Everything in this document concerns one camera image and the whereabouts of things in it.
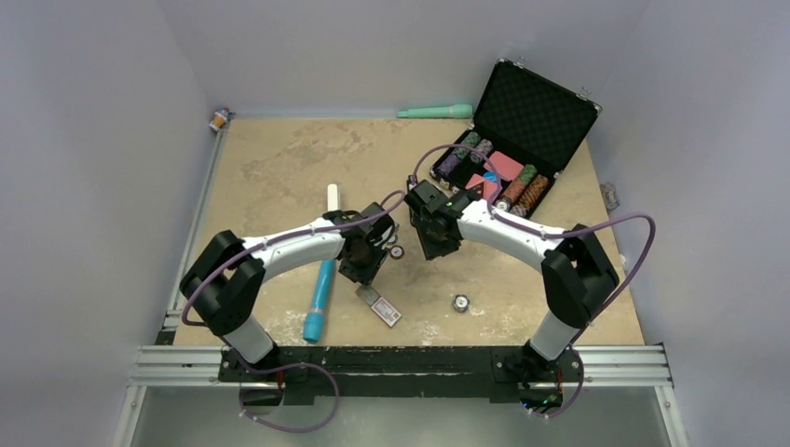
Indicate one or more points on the black poker chip case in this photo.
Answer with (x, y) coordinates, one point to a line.
(531, 120)

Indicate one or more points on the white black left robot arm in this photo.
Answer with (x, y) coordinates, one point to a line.
(223, 283)

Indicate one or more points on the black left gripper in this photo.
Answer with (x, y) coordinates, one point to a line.
(366, 275)

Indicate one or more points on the small patterned object right edge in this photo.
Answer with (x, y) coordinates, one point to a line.
(610, 196)

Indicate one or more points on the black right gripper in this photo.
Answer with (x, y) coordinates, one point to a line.
(432, 250)

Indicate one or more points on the pink card deck upper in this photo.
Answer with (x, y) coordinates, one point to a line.
(506, 167)

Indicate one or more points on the white stapler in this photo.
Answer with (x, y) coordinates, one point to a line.
(333, 197)

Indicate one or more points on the small colourful toy figure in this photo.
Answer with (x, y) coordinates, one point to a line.
(221, 118)

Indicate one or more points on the staples cardboard box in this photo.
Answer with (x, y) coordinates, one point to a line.
(379, 305)

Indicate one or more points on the blue cylindrical tool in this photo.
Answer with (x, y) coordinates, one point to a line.
(316, 314)

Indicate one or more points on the pink card deck lower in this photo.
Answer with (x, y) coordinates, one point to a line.
(484, 191)

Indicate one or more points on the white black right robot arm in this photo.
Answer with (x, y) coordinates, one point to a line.
(578, 276)

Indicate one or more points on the pink card deck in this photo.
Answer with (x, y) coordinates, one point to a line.
(484, 191)
(506, 167)

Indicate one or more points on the mint green microphone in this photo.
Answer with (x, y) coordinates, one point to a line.
(456, 111)

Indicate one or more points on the aluminium frame rail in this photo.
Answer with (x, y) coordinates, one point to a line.
(174, 367)

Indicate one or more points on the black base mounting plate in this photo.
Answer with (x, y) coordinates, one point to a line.
(497, 373)

